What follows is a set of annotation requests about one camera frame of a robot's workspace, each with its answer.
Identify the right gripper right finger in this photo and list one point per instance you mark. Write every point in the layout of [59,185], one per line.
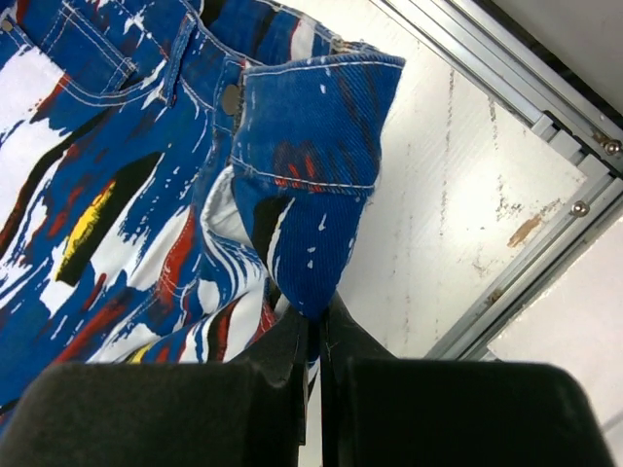
[381,410]

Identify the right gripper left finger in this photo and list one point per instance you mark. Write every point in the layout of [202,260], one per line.
[250,411]

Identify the blue patterned trousers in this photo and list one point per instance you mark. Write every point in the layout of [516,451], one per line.
[174,175]

